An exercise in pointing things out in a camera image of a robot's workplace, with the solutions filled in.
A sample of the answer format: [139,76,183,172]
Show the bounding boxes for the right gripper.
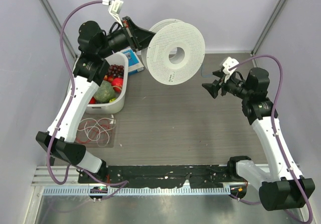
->
[203,68,252,100]

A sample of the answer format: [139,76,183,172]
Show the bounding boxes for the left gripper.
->
[98,16,161,59]

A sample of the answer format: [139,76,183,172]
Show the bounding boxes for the blue cable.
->
[200,58,214,78]

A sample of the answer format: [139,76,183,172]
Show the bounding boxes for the white cable spool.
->
[141,19,205,85]

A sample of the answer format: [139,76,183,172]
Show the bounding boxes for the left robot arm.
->
[36,17,155,183]

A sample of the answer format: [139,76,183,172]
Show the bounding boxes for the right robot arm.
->
[202,67,315,211]

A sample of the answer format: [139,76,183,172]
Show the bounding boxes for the blue white box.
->
[121,48,144,75]

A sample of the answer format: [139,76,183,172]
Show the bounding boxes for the white plastic basket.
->
[72,52,129,114]

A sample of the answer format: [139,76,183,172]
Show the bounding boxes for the dark grape bunch upper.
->
[107,64,124,78]

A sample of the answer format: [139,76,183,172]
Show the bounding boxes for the red apple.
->
[111,78,123,92]

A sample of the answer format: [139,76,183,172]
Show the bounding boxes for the small peach fruits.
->
[103,75,114,83]

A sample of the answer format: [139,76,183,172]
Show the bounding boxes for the green melon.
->
[93,81,116,103]

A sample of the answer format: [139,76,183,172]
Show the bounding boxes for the red strawberry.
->
[89,97,96,104]

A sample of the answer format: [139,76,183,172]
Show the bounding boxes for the clear plastic tray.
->
[75,114,116,148]

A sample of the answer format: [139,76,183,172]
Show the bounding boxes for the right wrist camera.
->
[222,57,239,82]

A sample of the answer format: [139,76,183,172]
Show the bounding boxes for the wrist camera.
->
[222,57,239,82]
[108,0,123,26]

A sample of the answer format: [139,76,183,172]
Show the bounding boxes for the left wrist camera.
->
[108,0,123,26]

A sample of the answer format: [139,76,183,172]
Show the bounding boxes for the white cable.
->
[84,117,117,146]

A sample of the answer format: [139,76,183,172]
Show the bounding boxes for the red cable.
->
[75,120,115,144]

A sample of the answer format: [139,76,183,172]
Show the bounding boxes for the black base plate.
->
[77,164,251,189]

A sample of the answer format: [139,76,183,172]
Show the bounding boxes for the white slotted cable duct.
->
[43,185,231,196]

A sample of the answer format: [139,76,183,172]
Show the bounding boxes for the aluminium rail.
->
[31,165,81,186]

